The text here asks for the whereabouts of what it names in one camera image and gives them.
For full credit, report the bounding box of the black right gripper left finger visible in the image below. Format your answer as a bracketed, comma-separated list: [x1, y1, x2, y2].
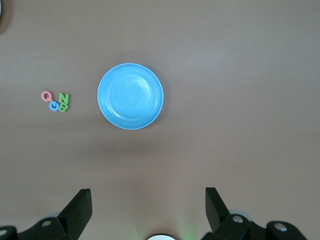
[0, 188, 93, 240]

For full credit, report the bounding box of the green foam letter N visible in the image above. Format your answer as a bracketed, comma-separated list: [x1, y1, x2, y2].
[58, 92, 72, 104]

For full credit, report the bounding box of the brown table mat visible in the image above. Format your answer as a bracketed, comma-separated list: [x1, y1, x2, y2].
[0, 0, 320, 240]

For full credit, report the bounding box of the blue plate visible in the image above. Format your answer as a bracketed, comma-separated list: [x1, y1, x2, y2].
[96, 63, 165, 130]

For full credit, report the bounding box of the red foam letter Q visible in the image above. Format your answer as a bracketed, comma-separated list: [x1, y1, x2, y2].
[40, 90, 54, 103]

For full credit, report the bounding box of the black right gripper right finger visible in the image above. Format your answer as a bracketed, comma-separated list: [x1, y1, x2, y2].
[201, 187, 307, 240]

